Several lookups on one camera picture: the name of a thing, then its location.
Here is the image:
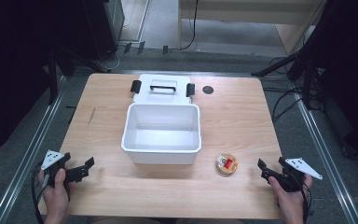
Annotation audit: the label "black hanging cable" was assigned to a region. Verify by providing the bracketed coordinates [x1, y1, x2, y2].
[182, 0, 200, 51]

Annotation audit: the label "light wooden bench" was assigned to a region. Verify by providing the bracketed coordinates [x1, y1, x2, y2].
[177, 0, 328, 56]

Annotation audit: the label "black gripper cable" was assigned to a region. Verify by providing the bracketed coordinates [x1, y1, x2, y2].
[293, 176, 313, 224]
[30, 161, 50, 224]

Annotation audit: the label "person's left hand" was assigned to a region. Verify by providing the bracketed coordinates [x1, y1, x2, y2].
[37, 168, 73, 217]

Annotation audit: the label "black metal stand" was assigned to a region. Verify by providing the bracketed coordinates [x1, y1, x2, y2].
[47, 46, 60, 105]

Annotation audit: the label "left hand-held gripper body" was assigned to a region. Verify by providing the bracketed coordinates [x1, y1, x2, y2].
[40, 149, 81, 189]

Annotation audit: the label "metal floor rail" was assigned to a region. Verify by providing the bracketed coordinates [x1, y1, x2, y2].
[0, 75, 69, 224]
[288, 79, 358, 224]

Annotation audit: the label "black tripod stand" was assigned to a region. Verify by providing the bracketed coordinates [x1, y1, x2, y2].
[250, 43, 316, 110]

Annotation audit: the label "person's right hand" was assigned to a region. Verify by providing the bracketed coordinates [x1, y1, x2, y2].
[267, 174, 313, 217]

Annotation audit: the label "black cabinet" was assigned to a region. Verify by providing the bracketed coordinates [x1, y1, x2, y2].
[82, 0, 126, 63]

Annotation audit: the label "white box lid black handle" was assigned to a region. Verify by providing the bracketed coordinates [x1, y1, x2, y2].
[130, 73, 197, 106]

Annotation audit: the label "black curtain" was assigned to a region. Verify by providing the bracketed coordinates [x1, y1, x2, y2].
[0, 0, 87, 161]
[292, 0, 358, 166]

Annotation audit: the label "white floor cable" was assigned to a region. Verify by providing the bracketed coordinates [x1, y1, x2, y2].
[104, 46, 121, 71]

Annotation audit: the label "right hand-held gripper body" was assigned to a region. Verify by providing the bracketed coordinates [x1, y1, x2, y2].
[276, 156, 324, 193]

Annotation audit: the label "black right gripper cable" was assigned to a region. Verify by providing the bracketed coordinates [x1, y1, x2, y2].
[293, 176, 313, 224]

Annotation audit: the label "white plastic storage box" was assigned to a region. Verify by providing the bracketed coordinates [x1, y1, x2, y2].
[120, 103, 202, 165]

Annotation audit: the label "black floor cables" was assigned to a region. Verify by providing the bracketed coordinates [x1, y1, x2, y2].
[261, 55, 324, 123]

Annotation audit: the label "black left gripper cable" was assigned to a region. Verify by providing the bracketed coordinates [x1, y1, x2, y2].
[30, 161, 50, 224]

